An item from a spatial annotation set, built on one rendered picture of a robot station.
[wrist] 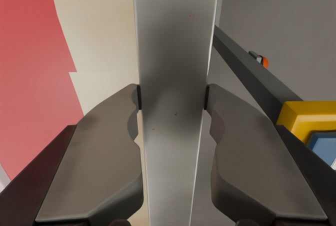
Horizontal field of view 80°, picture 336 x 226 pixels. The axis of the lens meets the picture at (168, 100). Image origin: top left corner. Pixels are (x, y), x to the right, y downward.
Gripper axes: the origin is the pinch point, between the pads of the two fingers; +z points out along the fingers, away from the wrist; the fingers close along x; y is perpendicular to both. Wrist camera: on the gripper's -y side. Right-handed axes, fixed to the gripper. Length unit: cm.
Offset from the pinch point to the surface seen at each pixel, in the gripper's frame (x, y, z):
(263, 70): 19.2, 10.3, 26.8
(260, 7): 48, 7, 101
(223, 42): 16, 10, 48
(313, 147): 14.1, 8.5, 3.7
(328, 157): 16.0, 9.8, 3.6
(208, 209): 41, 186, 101
